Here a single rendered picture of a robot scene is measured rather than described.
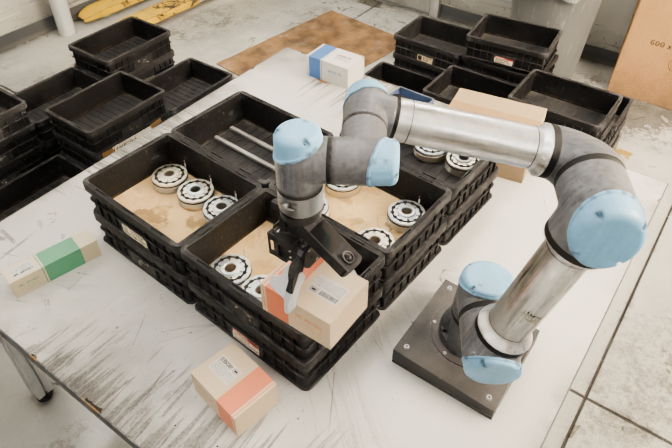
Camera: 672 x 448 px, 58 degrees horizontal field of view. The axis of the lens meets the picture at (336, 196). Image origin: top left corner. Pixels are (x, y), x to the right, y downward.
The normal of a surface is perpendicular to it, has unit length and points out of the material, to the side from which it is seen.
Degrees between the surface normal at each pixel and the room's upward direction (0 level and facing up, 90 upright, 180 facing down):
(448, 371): 4
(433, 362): 4
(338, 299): 0
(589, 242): 86
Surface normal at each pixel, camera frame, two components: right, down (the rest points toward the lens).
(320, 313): 0.00, -0.75
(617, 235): -0.04, 0.60
